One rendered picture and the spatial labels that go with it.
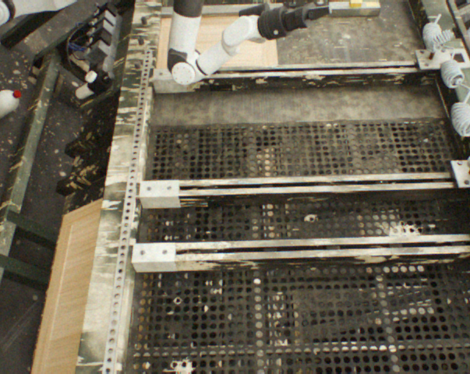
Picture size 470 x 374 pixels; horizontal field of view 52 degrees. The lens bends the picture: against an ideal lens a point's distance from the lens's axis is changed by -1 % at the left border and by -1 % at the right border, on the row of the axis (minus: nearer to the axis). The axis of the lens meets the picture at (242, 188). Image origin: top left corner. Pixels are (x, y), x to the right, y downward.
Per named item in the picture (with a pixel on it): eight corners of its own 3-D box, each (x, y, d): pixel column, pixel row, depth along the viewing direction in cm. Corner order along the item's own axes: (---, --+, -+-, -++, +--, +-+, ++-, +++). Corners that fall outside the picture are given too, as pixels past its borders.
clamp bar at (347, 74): (157, 79, 191) (146, 29, 171) (454, 69, 190) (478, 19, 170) (155, 97, 185) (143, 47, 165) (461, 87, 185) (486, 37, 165)
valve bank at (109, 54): (72, 10, 210) (111, -18, 200) (97, 32, 220) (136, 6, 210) (50, 92, 183) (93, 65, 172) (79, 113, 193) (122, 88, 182)
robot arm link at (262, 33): (269, 36, 142) (236, 44, 148) (284, 41, 151) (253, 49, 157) (265, -3, 141) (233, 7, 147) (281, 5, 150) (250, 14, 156)
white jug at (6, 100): (-15, 97, 225) (11, 79, 216) (4, 108, 232) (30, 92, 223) (-21, 112, 220) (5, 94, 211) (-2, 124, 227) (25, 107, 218)
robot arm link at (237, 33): (254, 29, 143) (221, 54, 150) (269, 34, 150) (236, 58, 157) (245, 11, 144) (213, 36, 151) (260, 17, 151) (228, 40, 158)
